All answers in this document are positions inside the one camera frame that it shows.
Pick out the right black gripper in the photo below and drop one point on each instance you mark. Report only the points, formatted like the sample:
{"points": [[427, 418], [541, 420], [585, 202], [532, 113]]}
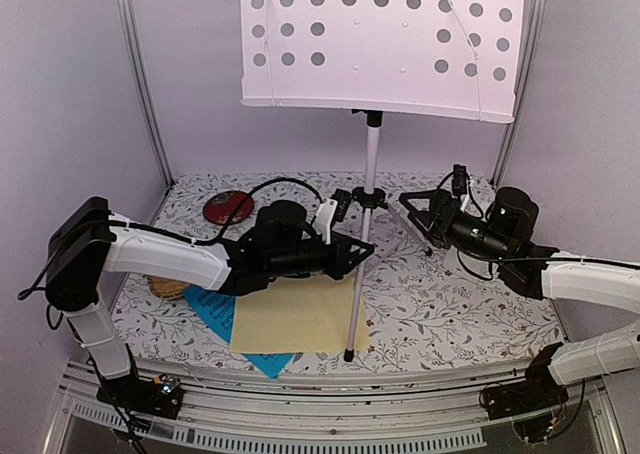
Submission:
{"points": [[443, 201]]}

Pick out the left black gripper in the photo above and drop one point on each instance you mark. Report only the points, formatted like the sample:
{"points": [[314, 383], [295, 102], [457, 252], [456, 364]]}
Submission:
{"points": [[358, 255]]}

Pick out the yellow sheet music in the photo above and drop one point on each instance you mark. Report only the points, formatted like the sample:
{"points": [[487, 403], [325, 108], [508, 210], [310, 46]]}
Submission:
{"points": [[294, 316]]}

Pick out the blue paper sheet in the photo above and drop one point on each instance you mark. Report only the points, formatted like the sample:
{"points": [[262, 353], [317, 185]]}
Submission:
{"points": [[217, 312]]}

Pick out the silver tripod music stand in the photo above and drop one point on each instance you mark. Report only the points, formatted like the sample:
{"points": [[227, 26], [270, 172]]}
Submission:
{"points": [[450, 58]]}

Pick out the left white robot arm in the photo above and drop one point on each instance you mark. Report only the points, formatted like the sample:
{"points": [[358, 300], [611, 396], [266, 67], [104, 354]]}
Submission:
{"points": [[95, 240]]}

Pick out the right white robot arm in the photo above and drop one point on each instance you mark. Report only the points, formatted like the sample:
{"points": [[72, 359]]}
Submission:
{"points": [[543, 272]]}

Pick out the floral table mat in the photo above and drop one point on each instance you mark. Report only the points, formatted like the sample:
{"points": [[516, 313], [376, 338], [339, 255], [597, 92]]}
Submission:
{"points": [[420, 315]]}

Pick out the red floral plate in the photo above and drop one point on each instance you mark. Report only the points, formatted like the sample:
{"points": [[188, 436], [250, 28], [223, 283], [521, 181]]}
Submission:
{"points": [[232, 205]]}

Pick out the woven bamboo tray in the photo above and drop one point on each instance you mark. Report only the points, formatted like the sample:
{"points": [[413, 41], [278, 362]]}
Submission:
{"points": [[166, 289]]}

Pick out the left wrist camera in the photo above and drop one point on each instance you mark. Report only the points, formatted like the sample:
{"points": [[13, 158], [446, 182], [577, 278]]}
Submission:
{"points": [[331, 211]]}

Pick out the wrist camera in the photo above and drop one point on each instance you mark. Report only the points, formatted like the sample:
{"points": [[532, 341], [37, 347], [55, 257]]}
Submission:
{"points": [[461, 186], [331, 211]]}

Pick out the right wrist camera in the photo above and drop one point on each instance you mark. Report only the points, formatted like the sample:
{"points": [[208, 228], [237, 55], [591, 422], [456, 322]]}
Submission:
{"points": [[461, 186]]}

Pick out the front aluminium rail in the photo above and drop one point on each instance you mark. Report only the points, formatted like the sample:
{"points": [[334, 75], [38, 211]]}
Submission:
{"points": [[238, 411]]}

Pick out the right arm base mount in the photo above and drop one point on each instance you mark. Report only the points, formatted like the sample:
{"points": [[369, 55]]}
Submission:
{"points": [[537, 391]]}

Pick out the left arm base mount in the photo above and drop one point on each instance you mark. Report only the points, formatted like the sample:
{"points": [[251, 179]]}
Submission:
{"points": [[160, 397]]}

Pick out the right aluminium frame post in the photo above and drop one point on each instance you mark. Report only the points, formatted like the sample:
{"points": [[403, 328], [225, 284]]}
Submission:
{"points": [[532, 25]]}

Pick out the aluminium frame post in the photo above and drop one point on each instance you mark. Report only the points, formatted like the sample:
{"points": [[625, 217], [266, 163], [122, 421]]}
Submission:
{"points": [[532, 25], [134, 49]]}

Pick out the left aluminium frame post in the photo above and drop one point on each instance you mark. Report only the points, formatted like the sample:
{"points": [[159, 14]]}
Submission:
{"points": [[134, 49]]}

